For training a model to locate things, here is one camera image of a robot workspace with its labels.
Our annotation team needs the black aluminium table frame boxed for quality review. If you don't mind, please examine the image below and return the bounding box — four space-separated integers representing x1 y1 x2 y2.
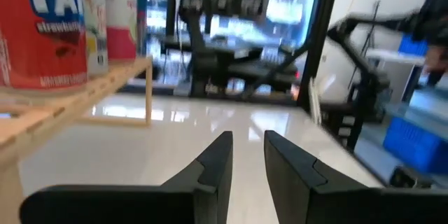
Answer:
297 0 342 109

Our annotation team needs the person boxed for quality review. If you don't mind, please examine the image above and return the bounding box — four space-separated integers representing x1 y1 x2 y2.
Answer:
412 0 448 88

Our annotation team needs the pink white Spindrift can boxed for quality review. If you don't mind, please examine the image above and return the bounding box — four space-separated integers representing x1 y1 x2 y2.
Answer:
104 0 138 62

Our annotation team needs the silver blue Red Bull can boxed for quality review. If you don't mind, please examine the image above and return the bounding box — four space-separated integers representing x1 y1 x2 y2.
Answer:
132 0 148 57

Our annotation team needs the blue plastic bin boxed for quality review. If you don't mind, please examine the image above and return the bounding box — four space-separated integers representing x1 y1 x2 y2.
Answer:
383 118 448 174

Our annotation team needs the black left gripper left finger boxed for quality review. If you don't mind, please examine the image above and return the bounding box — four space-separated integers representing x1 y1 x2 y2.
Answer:
19 131 234 224

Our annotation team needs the white Celsius can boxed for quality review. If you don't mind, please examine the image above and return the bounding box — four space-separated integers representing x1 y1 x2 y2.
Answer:
80 0 109 78

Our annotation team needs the red Fanta strawberry can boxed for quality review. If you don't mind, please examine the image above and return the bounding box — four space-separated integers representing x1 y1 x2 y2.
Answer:
0 0 88 90

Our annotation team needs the slatted wooden shelf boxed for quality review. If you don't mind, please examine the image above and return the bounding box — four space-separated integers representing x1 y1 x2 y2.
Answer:
0 55 154 224

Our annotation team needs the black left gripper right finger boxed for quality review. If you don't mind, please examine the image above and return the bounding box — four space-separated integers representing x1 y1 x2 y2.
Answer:
264 129 448 224

